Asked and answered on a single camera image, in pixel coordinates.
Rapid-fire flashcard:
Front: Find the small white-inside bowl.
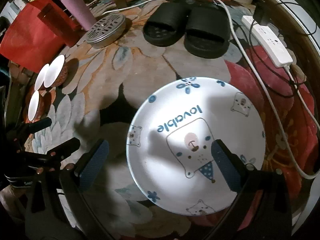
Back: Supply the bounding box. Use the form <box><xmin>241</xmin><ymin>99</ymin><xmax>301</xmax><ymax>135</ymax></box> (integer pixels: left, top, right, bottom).
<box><xmin>27</xmin><ymin>90</ymin><xmax>47</xmax><ymax>122</ymax></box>
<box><xmin>34</xmin><ymin>64</ymin><xmax>50</xmax><ymax>91</ymax></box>
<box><xmin>44</xmin><ymin>54</ymin><xmax>69</xmax><ymax>88</ymax></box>

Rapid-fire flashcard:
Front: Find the pink tumbler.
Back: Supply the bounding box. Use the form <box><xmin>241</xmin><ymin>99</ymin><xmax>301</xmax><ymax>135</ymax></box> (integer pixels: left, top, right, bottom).
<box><xmin>57</xmin><ymin>0</ymin><xmax>97</xmax><ymax>32</ymax></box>

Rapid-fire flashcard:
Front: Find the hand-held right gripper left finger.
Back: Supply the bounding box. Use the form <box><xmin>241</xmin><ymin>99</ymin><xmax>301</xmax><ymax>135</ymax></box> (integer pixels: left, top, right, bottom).
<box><xmin>25</xmin><ymin>139</ymin><xmax>110</xmax><ymax>240</ymax></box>

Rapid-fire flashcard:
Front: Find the round perforated metal tin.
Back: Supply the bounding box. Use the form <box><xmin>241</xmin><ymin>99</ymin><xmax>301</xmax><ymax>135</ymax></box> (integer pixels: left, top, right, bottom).
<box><xmin>86</xmin><ymin>14</ymin><xmax>126</xmax><ymax>48</ymax></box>

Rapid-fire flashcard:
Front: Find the red tumbler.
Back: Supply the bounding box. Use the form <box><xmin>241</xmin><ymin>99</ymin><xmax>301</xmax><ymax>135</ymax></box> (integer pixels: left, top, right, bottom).
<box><xmin>37</xmin><ymin>4</ymin><xmax>82</xmax><ymax>47</ymax></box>

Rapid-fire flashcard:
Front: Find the bear print plate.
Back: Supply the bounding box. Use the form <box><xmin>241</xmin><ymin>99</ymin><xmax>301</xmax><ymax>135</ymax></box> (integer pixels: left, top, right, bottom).
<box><xmin>126</xmin><ymin>76</ymin><xmax>266</xmax><ymax>216</ymax></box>

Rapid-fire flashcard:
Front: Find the thin black cable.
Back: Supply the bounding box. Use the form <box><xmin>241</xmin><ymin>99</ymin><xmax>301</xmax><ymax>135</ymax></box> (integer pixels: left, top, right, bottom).
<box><xmin>276</xmin><ymin>1</ymin><xmax>318</xmax><ymax>35</ymax></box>

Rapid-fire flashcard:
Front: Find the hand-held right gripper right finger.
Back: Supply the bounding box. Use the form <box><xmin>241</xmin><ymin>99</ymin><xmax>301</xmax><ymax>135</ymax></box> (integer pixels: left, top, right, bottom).
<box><xmin>211</xmin><ymin>139</ymin><xmax>293</xmax><ymax>240</ymax></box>

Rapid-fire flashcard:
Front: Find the black power plug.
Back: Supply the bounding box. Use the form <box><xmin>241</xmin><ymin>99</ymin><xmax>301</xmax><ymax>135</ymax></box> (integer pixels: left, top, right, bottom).
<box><xmin>255</xmin><ymin>5</ymin><xmax>271</xmax><ymax>27</ymax></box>

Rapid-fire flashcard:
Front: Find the black slipper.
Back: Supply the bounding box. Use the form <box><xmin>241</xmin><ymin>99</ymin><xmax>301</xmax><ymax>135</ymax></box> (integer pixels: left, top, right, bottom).
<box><xmin>142</xmin><ymin>2</ymin><xmax>193</xmax><ymax>47</ymax></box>
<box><xmin>184</xmin><ymin>5</ymin><xmax>230</xmax><ymax>58</ymax></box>

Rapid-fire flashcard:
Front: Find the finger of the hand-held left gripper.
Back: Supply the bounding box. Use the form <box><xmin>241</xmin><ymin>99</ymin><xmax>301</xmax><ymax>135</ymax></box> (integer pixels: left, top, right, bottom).
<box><xmin>6</xmin><ymin>117</ymin><xmax>52</xmax><ymax>140</ymax></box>
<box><xmin>24</xmin><ymin>137</ymin><xmax>81</xmax><ymax>163</ymax></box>

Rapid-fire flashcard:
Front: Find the white power strip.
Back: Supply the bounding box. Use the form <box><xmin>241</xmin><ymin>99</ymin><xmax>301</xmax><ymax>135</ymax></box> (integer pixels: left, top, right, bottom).
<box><xmin>241</xmin><ymin>15</ymin><xmax>293</xmax><ymax>68</ymax></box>

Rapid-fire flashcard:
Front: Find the long white cable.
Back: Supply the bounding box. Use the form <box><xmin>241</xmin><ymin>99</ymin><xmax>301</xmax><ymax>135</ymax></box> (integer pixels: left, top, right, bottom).
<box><xmin>102</xmin><ymin>0</ymin><xmax>320</xmax><ymax>180</ymax></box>

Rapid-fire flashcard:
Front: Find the red bag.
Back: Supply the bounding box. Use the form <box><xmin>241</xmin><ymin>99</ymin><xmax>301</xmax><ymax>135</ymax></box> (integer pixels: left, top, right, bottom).
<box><xmin>0</xmin><ymin>0</ymin><xmax>75</xmax><ymax>67</ymax></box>

